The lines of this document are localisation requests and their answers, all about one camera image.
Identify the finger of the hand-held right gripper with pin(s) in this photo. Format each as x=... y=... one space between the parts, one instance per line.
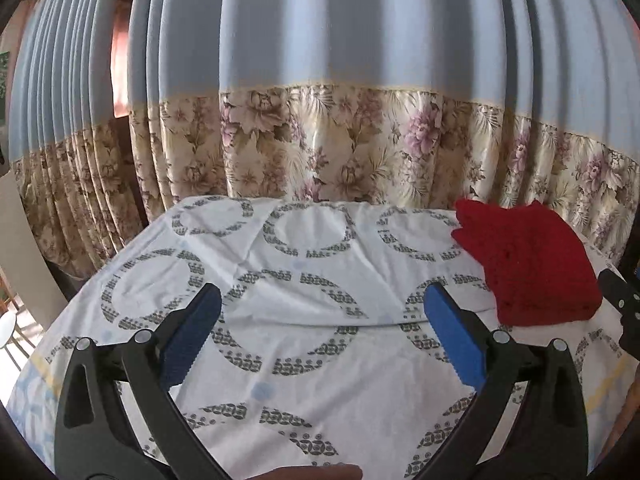
x=620 y=300

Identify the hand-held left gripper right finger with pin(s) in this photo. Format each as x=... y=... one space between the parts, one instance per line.
x=452 y=332

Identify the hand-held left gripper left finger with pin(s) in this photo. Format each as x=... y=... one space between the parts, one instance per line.
x=187 y=332

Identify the red knitted sweater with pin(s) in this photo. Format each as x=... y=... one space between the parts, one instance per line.
x=530 y=265

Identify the person's left hand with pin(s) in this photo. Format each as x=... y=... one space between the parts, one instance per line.
x=315 y=473

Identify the white circle-patterned bed sheet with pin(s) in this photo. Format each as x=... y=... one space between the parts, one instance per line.
x=310 y=260

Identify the white round stool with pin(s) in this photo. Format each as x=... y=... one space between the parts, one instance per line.
x=10 y=335

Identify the blue curtain with floral border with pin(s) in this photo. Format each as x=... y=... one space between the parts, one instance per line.
x=380 y=85
x=60 y=135

